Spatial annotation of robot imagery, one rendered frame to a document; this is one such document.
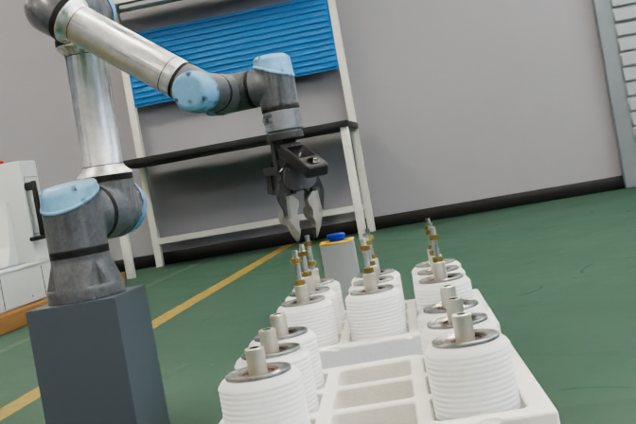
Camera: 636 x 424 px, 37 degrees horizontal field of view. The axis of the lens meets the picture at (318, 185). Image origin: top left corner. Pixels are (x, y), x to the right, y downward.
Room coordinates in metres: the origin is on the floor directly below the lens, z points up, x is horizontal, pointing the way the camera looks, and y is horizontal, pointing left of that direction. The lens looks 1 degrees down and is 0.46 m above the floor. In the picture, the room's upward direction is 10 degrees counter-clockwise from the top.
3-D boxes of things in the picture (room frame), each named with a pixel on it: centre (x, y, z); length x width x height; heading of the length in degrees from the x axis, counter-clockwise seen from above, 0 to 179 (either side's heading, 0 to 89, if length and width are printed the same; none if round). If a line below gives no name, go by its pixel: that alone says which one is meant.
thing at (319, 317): (1.60, 0.06, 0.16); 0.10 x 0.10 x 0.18
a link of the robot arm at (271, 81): (1.85, 0.05, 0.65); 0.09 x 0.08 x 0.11; 71
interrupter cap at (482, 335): (1.05, -0.13, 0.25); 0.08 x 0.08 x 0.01
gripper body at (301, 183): (1.86, 0.05, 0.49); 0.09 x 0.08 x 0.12; 30
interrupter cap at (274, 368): (1.07, 0.10, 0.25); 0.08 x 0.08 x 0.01
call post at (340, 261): (2.01, -0.02, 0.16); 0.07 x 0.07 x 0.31; 85
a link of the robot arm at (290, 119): (1.85, 0.05, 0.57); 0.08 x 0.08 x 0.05
